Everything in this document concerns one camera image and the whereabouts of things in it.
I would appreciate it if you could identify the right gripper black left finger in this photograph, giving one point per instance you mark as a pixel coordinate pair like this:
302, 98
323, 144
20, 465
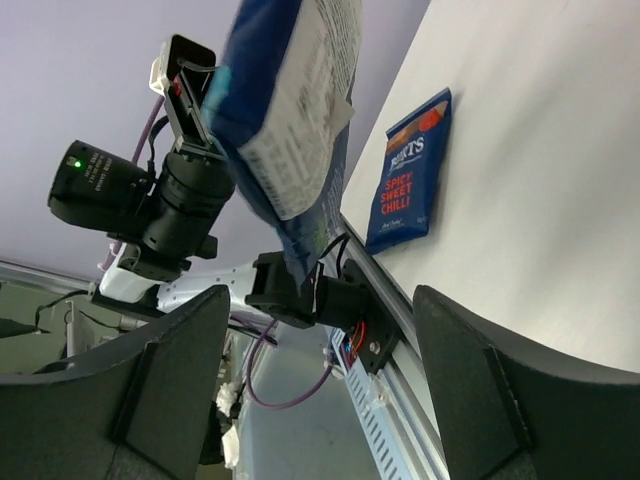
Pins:
136, 407

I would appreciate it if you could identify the blue sea salt vinegar bag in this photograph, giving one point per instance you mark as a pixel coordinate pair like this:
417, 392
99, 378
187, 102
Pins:
279, 107

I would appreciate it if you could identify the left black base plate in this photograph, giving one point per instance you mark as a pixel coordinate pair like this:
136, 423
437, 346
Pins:
381, 333

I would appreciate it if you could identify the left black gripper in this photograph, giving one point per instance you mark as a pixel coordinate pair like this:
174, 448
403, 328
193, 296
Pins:
183, 105

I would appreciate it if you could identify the blue spicy sweet chilli bag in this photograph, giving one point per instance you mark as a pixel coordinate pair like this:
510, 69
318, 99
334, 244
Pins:
414, 153

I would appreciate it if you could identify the white slotted cable duct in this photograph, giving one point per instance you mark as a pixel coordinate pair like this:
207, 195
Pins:
372, 404

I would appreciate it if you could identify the aluminium mounting rail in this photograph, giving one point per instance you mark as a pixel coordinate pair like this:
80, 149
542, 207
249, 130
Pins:
404, 376

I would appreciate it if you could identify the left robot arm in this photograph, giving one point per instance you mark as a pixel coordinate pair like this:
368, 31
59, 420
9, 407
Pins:
164, 216

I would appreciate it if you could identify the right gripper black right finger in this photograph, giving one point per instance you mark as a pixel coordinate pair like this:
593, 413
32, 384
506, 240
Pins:
508, 407

